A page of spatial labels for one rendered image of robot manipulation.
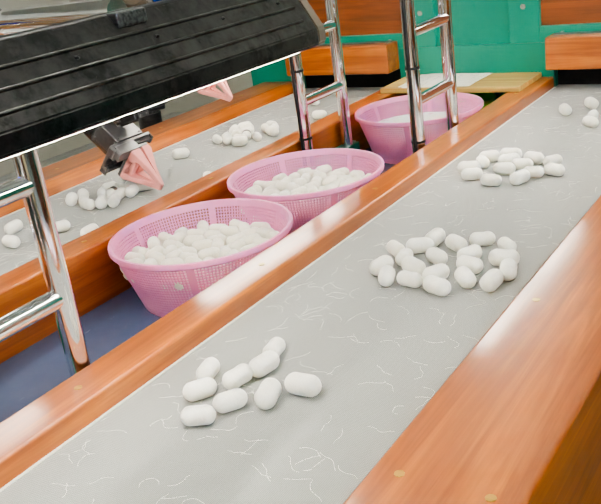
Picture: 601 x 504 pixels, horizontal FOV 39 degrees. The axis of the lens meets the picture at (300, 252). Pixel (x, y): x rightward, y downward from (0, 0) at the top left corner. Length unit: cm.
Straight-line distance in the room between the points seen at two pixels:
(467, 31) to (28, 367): 132
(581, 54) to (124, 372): 131
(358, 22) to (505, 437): 161
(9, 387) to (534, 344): 64
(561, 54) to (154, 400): 131
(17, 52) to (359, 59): 155
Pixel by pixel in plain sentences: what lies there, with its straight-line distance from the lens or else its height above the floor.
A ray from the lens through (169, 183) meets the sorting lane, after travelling 159.
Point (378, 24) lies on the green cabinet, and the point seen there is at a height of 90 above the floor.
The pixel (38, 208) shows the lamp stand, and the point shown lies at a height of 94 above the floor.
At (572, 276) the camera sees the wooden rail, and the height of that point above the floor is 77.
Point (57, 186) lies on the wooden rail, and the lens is 168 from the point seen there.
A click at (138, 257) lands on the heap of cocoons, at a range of 124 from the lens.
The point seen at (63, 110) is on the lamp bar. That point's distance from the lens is 61.
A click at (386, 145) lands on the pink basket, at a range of 172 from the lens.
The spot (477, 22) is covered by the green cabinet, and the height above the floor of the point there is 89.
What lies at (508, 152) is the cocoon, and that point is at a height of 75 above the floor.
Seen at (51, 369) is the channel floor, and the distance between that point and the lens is 112.
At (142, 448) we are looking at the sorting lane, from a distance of 79.
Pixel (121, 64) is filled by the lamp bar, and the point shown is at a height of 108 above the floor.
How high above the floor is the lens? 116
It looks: 21 degrees down
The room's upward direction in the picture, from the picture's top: 8 degrees counter-clockwise
